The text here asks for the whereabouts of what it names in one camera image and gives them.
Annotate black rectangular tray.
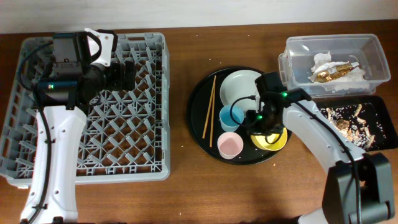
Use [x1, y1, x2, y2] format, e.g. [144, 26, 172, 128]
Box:
[317, 96, 397, 151]

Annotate grey plate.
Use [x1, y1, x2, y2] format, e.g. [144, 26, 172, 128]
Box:
[220, 70, 261, 106]

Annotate left wooden chopstick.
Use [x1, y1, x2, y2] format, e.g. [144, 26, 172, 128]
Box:
[202, 75, 216, 139]

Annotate yellow bowl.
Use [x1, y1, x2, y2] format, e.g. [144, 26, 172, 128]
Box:
[251, 128, 288, 151]

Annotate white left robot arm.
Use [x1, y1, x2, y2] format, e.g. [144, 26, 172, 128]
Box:
[17, 28, 135, 223]

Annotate grey dishwasher rack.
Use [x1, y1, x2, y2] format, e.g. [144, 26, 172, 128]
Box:
[1, 32, 170, 189]

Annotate pink cup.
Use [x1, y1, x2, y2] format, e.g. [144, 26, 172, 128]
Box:
[217, 132, 244, 160]

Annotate food scraps and peanut shells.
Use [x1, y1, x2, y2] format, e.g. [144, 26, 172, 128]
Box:
[320, 103, 387, 151]

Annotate light blue cup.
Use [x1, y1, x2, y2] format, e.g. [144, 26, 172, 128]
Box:
[219, 105, 244, 132]

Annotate round black tray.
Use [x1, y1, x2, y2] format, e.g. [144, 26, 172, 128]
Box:
[187, 66, 278, 166]

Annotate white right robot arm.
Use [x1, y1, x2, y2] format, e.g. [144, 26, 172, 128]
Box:
[248, 72, 396, 224]

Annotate tissue with gold wrapper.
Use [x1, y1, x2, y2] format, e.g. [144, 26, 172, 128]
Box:
[308, 52, 370, 93]

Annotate clear plastic bin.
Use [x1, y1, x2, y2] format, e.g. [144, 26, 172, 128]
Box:
[279, 34, 391, 98]

